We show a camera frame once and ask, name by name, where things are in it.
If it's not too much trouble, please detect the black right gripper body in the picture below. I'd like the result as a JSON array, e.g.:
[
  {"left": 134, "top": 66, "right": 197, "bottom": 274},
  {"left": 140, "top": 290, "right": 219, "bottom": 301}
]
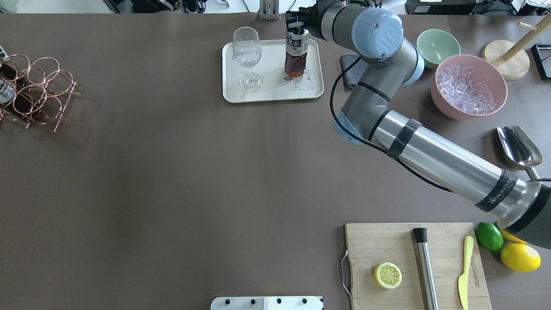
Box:
[{"left": 301, "top": 3, "right": 328, "bottom": 40}]

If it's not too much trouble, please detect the tea bottle white cap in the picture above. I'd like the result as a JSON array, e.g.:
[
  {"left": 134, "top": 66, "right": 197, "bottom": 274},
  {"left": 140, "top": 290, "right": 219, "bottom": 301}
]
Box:
[
  {"left": 284, "top": 26, "right": 310, "bottom": 78},
  {"left": 0, "top": 77, "right": 16, "bottom": 108}
]

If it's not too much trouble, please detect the copper wire bottle basket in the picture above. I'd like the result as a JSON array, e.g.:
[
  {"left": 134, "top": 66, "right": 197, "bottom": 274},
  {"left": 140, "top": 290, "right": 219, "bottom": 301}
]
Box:
[{"left": 1, "top": 50, "right": 83, "bottom": 132}]

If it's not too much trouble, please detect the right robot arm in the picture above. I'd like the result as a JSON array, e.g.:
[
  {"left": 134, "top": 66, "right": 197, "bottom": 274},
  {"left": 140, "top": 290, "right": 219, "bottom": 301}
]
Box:
[{"left": 285, "top": 0, "right": 551, "bottom": 249}]

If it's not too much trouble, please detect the clear wine glass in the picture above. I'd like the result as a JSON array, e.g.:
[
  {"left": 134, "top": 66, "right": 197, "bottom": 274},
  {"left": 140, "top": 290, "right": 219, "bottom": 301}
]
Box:
[{"left": 232, "top": 26, "right": 263, "bottom": 93}]

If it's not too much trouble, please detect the cream rabbit tray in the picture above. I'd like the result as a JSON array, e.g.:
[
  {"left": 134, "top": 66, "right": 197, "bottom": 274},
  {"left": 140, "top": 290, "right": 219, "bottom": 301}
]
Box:
[{"left": 222, "top": 39, "right": 324, "bottom": 103}]

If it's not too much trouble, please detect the grey folded cloth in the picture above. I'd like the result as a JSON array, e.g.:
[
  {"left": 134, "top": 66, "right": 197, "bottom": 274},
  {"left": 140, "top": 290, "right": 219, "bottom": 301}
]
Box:
[{"left": 339, "top": 53, "right": 365, "bottom": 90}]

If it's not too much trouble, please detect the green ceramic bowl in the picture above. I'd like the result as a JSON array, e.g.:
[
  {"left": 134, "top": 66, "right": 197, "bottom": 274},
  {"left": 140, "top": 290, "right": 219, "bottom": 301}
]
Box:
[{"left": 416, "top": 29, "right": 461, "bottom": 69}]

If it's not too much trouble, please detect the clear ice cubes pile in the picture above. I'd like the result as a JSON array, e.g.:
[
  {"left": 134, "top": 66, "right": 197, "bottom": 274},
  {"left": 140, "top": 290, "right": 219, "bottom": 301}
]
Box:
[{"left": 435, "top": 63, "right": 498, "bottom": 115}]

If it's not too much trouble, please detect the pink bowl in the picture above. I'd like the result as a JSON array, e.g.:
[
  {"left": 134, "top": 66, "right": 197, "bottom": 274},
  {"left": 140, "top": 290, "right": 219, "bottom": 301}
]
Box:
[{"left": 431, "top": 54, "right": 508, "bottom": 120}]

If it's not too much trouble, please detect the wooden cup tree stand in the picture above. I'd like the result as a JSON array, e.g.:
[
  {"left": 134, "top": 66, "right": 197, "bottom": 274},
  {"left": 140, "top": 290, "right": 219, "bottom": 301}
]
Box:
[{"left": 480, "top": 14, "right": 551, "bottom": 80}]

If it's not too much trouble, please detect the bamboo cutting board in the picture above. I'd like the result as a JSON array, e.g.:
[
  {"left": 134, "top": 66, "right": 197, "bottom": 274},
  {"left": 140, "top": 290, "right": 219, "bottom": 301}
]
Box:
[{"left": 345, "top": 223, "right": 474, "bottom": 310}]

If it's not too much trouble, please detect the steel muddler black tip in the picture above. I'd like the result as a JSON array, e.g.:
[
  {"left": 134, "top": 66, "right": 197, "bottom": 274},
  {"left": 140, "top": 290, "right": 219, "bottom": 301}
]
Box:
[{"left": 412, "top": 227, "right": 439, "bottom": 310}]

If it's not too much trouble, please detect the steel ice scoop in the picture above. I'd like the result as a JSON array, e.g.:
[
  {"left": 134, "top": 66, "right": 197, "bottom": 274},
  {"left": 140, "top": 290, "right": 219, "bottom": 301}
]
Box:
[{"left": 496, "top": 126, "right": 543, "bottom": 180}]

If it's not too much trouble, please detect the half lemon slice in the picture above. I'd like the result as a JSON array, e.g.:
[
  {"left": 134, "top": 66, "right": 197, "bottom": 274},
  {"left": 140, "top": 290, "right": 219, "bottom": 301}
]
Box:
[{"left": 374, "top": 262, "right": 402, "bottom": 289}]

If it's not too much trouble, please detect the green lime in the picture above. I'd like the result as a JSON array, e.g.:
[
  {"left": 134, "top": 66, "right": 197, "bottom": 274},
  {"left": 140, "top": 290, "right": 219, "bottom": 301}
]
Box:
[{"left": 474, "top": 222, "right": 504, "bottom": 252}]

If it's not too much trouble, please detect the yellow lemon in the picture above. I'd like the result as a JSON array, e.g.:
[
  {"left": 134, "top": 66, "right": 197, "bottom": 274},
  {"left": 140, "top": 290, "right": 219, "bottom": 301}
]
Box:
[
  {"left": 494, "top": 222, "right": 527, "bottom": 245},
  {"left": 500, "top": 243, "right": 541, "bottom": 273}
]

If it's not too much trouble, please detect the yellow plastic knife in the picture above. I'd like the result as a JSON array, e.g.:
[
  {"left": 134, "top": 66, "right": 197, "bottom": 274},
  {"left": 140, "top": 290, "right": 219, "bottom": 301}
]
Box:
[{"left": 457, "top": 236, "right": 474, "bottom": 310}]

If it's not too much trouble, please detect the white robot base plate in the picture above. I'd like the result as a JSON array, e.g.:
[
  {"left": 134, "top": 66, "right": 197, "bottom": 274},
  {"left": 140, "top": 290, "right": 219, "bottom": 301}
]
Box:
[{"left": 210, "top": 295, "right": 324, "bottom": 310}]

